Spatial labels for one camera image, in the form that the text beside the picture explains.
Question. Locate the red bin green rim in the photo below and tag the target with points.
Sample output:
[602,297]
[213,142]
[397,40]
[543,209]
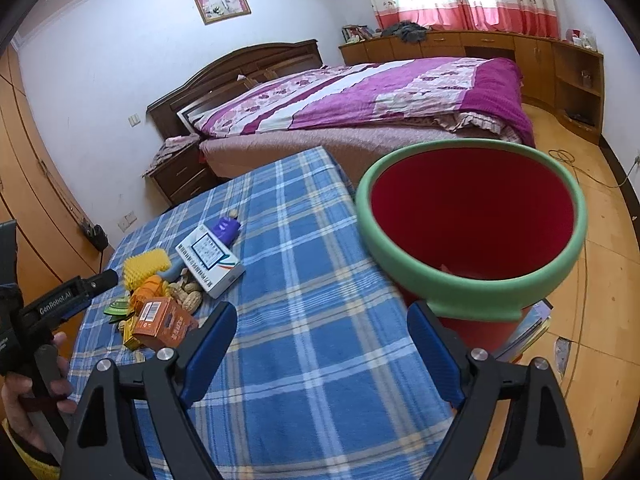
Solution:
[480,230]

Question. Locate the grey clothes pile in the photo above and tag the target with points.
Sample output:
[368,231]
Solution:
[406,31]

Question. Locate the light blue rubber tube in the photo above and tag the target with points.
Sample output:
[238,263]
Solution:
[173,272]

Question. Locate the yellow foam fruit net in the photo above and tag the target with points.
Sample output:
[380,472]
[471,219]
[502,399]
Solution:
[137,269]

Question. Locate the purple plastic wrapper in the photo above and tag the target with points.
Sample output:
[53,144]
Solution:
[226,229]

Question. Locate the bed with purple quilt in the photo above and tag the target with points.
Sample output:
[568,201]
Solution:
[362,112]

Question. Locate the books under bin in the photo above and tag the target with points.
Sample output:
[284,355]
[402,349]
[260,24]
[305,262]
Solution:
[534,324]

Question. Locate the white blue medicine box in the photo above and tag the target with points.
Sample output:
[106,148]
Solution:
[210,261]

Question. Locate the dark wooden headboard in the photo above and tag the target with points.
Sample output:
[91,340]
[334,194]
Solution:
[229,76]

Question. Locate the light wooden wardrobe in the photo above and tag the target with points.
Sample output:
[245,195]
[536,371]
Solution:
[51,247]

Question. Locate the blue plaid tablecloth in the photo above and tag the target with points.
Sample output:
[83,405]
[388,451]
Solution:
[322,380]

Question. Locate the dark wooden nightstand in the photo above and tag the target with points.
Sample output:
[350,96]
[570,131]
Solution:
[179,170]

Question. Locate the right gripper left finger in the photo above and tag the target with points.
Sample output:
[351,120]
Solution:
[106,442]

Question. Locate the orange cardboard box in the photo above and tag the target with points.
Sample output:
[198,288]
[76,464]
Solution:
[163,324]

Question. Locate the long wooden low cabinet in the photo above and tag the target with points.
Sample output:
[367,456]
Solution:
[564,79]

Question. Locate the person's left hand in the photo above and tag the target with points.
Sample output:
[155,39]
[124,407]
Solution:
[34,395]

